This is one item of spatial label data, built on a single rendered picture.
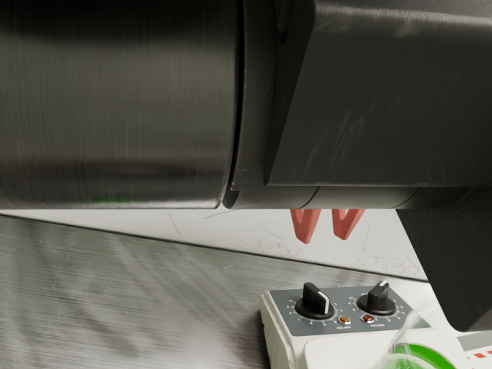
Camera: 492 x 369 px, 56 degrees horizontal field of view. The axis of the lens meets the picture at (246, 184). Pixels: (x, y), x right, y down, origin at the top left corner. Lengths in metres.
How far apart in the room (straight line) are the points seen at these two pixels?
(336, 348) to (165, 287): 0.18
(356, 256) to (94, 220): 0.28
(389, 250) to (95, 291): 0.31
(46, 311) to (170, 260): 0.12
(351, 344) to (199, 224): 0.22
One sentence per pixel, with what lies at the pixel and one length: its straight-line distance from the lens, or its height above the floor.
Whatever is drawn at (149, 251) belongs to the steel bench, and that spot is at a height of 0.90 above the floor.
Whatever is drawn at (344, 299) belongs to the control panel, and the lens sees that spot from 0.42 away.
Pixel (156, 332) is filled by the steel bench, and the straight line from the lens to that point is 0.43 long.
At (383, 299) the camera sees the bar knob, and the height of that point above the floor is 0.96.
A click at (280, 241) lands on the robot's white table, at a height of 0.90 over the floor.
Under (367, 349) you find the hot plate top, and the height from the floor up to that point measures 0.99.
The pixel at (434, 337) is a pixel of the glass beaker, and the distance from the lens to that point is 0.33.
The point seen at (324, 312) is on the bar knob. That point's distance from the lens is 0.39.
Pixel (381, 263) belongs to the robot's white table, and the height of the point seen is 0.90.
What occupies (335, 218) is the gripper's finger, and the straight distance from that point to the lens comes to 0.37.
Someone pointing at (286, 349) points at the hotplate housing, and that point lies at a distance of 0.36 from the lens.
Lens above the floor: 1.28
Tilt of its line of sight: 44 degrees down
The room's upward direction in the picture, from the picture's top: 12 degrees clockwise
